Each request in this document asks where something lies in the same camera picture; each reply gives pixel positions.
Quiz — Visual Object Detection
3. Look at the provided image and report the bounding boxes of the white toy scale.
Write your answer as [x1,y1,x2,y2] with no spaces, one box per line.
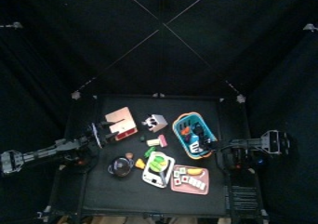
[141,151,177,189]

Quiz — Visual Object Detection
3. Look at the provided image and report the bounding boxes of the pink and white box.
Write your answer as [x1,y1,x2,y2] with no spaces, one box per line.
[104,106,139,141]

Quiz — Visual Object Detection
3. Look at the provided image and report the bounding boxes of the black toy pot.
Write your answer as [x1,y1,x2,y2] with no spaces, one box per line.
[107,155,135,178]

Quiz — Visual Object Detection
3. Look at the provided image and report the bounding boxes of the thin diagonal cord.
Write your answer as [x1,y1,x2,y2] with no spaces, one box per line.
[115,0,242,96]
[76,0,221,93]

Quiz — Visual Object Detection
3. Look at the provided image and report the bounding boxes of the blue basket with orange rim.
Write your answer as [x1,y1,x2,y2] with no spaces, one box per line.
[171,111,221,161]

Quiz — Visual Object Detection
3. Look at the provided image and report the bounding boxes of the pink tray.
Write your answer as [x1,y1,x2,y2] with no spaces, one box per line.
[169,164,211,196]

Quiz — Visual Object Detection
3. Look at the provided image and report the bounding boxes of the pink toy block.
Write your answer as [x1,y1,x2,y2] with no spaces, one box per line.
[157,134,169,149]

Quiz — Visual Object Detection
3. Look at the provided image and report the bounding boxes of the green toy vegetable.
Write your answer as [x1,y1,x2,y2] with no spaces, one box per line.
[143,146,158,160]

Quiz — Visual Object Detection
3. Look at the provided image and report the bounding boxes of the orange toy bread roll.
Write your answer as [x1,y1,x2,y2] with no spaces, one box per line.
[186,167,205,177]

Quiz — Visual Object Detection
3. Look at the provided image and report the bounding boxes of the cow print milk carton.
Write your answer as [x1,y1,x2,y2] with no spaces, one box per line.
[142,113,169,133]

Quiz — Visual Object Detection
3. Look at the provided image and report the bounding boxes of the white text label sticker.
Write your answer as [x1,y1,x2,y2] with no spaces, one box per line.
[230,184,261,212]

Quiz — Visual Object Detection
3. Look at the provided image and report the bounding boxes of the green toy lettuce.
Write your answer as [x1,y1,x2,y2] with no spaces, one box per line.
[149,154,169,173]

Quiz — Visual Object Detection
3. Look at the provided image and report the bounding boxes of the pale yellow toy block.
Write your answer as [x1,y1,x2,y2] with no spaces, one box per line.
[146,138,162,148]

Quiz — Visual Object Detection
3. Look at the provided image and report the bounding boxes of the orange toy wedge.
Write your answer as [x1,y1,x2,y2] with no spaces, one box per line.
[134,158,149,170]

